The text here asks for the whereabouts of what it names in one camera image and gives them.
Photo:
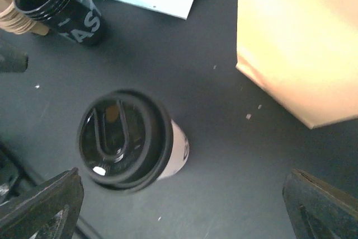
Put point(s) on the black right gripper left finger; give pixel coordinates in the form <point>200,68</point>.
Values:
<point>50,209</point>

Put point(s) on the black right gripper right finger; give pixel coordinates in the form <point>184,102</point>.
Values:
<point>317,209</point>

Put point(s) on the black plastic cup lid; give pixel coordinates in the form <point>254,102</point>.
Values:
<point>125,140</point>

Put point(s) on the single white paper cup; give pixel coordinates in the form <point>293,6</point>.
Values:
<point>173,149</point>

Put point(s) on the brown paper takeout bag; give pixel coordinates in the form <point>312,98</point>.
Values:
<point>303,53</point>

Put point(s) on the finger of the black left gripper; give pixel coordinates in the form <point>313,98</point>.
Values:
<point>13,60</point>

